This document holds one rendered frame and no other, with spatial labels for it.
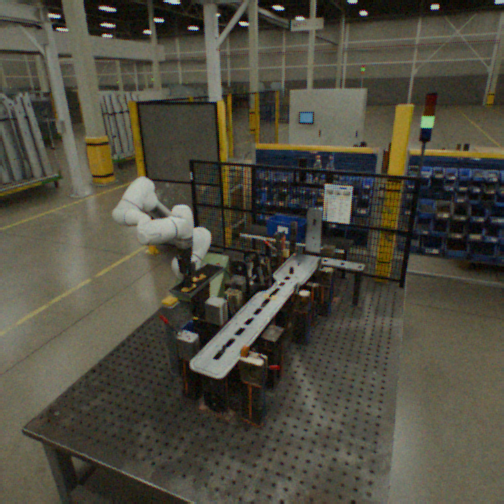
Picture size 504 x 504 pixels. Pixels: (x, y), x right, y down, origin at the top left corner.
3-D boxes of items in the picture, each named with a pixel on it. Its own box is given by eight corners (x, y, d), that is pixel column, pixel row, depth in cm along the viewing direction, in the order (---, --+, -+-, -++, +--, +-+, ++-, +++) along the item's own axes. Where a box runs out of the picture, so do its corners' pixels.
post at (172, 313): (180, 378, 206) (171, 308, 189) (168, 373, 210) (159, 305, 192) (188, 369, 212) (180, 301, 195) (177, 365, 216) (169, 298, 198)
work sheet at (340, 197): (350, 225, 290) (354, 185, 278) (321, 221, 300) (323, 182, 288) (351, 224, 292) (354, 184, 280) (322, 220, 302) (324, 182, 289)
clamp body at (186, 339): (197, 404, 189) (191, 344, 175) (178, 396, 194) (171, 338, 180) (207, 391, 197) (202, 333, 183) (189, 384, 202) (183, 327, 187)
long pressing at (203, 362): (227, 383, 162) (227, 380, 161) (184, 367, 172) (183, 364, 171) (324, 258, 273) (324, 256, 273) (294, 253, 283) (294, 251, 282)
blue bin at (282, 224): (300, 241, 292) (300, 226, 287) (266, 234, 308) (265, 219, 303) (309, 235, 305) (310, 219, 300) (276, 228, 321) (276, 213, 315)
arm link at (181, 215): (185, 230, 198) (164, 237, 189) (182, 201, 192) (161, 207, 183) (198, 234, 191) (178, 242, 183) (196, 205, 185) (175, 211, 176)
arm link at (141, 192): (190, 259, 284) (204, 234, 290) (206, 263, 274) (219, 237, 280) (114, 199, 228) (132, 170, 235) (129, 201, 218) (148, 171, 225)
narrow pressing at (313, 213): (319, 253, 280) (322, 208, 266) (304, 250, 285) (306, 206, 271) (320, 252, 280) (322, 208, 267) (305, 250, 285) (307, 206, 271)
